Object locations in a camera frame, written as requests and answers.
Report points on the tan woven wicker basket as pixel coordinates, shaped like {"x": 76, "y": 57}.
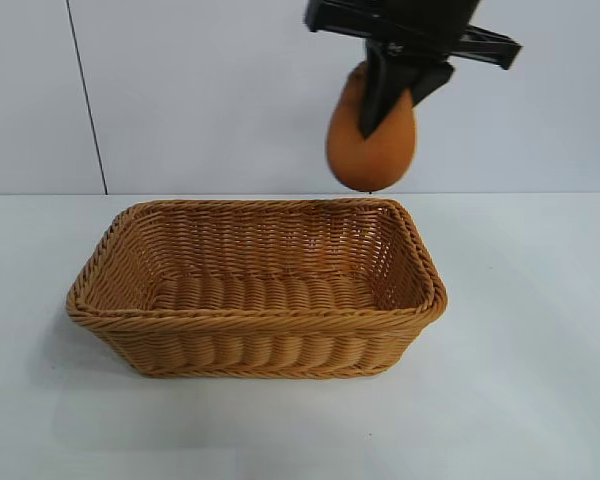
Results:
{"x": 255, "y": 345}

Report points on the orange fruit with stem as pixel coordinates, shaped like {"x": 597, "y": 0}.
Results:
{"x": 375, "y": 160}

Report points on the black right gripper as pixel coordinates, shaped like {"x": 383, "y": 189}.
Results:
{"x": 405, "y": 20}

